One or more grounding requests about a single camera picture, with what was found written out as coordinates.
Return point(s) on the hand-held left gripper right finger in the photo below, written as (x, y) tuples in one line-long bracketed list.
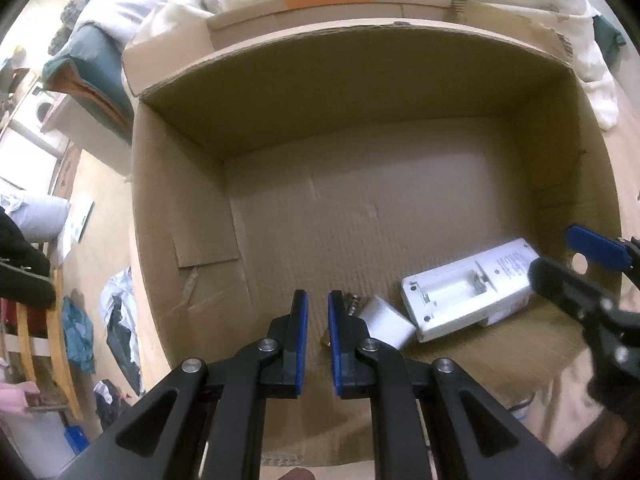
[(334, 345)]

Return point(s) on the small brass metal object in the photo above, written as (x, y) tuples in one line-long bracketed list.
[(356, 305)]

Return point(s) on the white stuffed bag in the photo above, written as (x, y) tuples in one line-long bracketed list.
[(40, 217)]

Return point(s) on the person's left hand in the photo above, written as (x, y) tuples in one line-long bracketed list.
[(297, 474)]

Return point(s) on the pink cloth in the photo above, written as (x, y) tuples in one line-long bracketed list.
[(15, 397)]

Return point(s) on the teal cushion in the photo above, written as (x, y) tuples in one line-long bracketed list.
[(90, 55)]

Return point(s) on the large cardboard box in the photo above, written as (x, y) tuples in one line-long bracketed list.
[(350, 210)]

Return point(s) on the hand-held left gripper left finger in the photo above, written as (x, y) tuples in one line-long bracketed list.
[(299, 340)]

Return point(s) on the teal blue garment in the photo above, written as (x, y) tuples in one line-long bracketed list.
[(80, 335)]

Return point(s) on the small white block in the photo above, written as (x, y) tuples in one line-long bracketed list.
[(385, 327)]

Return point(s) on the black cloth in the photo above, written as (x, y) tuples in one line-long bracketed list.
[(22, 265)]

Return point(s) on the white rectangular electronic device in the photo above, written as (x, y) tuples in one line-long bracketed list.
[(450, 300)]

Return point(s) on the grey knit blanket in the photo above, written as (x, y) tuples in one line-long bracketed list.
[(75, 5)]

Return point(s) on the small dark teal cloth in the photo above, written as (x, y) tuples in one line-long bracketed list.
[(610, 35)]

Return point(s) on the blue plastic box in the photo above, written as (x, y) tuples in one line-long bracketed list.
[(76, 441)]

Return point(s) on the white booklet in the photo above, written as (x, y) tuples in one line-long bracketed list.
[(75, 230)]

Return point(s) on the white washing machine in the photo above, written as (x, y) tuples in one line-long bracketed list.
[(42, 110)]

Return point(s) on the white and black plastic bag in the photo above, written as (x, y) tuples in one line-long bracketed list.
[(120, 320)]

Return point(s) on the curved wooden chair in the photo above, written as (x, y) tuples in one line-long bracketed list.
[(62, 360)]

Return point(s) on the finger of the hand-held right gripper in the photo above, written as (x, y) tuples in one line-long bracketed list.
[(560, 280), (597, 249)]

